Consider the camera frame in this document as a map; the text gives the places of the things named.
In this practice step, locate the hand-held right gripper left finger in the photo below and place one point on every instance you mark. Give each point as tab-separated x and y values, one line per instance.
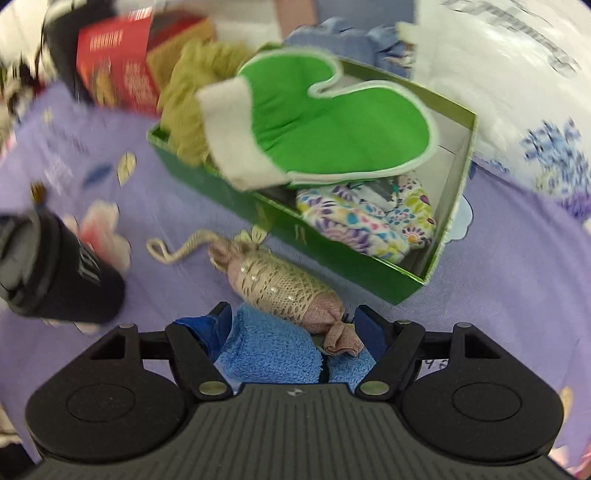
203	330

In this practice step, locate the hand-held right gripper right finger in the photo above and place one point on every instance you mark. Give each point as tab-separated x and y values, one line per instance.
369	330

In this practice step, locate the blue fluffy towel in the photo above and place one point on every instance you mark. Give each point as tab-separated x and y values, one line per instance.
272	350

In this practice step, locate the pink lace sachet bag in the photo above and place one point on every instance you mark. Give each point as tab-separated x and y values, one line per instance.
281	286

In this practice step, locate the green cardboard box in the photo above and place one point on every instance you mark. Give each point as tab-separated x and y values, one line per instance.
332	244

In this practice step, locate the floral oven mitt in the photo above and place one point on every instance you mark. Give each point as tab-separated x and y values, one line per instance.
364	226

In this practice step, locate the green bath mitt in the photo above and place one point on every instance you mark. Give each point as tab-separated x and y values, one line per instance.
332	124

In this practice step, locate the green mesh bath sponge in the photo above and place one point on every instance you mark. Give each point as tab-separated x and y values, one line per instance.
194	101

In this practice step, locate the purple floral bedsheet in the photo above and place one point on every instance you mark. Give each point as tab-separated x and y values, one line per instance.
508	277

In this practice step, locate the black lidded coffee cup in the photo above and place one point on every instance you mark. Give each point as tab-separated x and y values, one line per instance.
60	277

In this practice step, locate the red cracker box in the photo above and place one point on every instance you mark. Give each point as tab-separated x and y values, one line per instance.
120	64

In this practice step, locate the floral plastic bedding package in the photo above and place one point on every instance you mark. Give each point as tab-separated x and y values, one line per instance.
517	92

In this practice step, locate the blue folded fabric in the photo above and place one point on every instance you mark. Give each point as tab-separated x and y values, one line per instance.
351	27

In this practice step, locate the black speaker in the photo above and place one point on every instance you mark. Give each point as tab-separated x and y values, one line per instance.
64	41

